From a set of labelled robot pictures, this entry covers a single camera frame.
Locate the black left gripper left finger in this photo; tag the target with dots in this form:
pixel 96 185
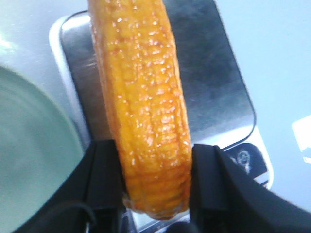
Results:
pixel 89 200

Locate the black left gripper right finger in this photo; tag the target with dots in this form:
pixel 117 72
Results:
pixel 224 199

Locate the orange corn cob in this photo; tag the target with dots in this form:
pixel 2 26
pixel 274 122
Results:
pixel 144 102

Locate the light green plate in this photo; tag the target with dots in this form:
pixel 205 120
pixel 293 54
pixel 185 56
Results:
pixel 39 148

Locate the black silver kitchen scale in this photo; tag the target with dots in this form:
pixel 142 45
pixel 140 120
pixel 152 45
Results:
pixel 220 111

